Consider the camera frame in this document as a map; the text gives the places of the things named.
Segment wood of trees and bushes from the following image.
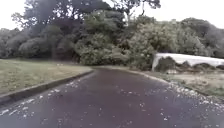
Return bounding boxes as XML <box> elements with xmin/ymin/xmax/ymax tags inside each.
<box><xmin>0</xmin><ymin>0</ymin><xmax>224</xmax><ymax>72</ymax></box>

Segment dark wet asphalt path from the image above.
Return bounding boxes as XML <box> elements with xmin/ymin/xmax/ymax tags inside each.
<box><xmin>0</xmin><ymin>67</ymin><xmax>224</xmax><ymax>128</ymax></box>

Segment grey stone kerb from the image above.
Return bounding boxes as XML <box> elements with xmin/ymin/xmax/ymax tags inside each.
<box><xmin>0</xmin><ymin>69</ymin><xmax>96</xmax><ymax>106</ymax></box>

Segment grass lawn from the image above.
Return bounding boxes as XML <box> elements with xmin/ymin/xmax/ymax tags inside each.
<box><xmin>0</xmin><ymin>58</ymin><xmax>94</xmax><ymax>96</ymax></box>

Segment grass and dirt verge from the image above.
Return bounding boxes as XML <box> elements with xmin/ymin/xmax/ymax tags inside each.
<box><xmin>96</xmin><ymin>65</ymin><xmax>224</xmax><ymax>104</ymax></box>

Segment white wall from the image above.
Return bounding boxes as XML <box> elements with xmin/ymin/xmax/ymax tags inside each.
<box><xmin>151</xmin><ymin>52</ymin><xmax>224</xmax><ymax>72</ymax></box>

